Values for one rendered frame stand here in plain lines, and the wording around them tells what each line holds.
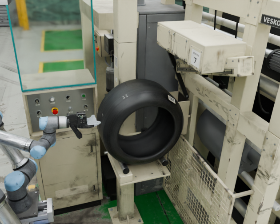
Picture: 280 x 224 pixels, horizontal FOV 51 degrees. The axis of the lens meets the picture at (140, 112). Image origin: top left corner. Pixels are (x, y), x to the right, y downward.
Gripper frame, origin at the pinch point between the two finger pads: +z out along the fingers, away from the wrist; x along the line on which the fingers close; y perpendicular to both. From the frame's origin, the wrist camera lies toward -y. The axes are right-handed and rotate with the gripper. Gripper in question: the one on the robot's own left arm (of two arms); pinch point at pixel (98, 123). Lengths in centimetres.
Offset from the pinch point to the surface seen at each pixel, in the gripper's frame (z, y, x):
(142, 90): 23.9, 24.6, -6.5
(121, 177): 14.7, -35.1, -11.7
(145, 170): 35, -38, -3
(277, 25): 70, 74, -48
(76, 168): -5, -72, 51
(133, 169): 27.8, -39.2, 0.3
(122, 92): 13.3, 20.8, 0.1
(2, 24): -121, -122, 926
